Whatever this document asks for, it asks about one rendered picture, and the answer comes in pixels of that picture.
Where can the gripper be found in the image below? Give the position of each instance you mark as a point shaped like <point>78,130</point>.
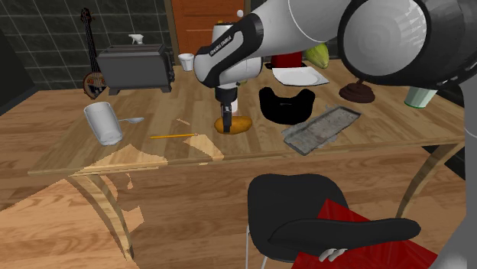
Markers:
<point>226,96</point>

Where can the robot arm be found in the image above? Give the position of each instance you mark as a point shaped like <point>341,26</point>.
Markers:
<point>384,41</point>

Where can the brown potato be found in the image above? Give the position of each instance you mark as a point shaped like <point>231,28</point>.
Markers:
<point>240,125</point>

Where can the small white cup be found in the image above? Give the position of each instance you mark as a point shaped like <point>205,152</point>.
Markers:
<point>186,61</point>

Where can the black bowl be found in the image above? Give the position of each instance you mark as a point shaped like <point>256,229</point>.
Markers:
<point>286,108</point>

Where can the white container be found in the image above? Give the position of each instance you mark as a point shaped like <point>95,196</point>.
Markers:
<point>220,31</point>

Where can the yellow pencil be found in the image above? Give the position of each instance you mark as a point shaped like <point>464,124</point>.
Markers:
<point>171,136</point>

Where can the wooden table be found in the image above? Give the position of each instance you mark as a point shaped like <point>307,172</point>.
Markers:
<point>156,108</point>

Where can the red box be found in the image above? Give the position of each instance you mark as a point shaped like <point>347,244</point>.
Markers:
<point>286,59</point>

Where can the white square plate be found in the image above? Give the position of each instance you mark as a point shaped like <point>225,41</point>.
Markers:
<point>298,75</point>

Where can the orange wooden door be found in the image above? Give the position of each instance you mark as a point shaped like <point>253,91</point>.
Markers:
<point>201,22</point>

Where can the silver spoon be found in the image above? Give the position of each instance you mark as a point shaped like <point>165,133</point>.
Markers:
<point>135,120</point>

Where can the grey toaster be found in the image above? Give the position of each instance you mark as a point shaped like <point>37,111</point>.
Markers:
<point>136,67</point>

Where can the yellow-green fruit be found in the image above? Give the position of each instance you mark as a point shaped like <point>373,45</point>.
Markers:
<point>318,56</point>

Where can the grey rectangular tray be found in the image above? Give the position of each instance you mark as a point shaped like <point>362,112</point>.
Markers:
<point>322,128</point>

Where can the white spray bottle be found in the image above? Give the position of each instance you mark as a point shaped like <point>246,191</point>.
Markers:
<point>136,38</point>

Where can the black chair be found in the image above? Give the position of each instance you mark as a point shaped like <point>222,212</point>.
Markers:
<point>287,208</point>

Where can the brown round stand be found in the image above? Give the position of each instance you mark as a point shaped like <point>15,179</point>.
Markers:
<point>357,93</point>

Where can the dark banjo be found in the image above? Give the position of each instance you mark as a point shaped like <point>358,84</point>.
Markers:
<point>93,82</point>

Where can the pale green cup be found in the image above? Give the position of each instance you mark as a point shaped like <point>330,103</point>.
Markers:
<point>418,97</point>

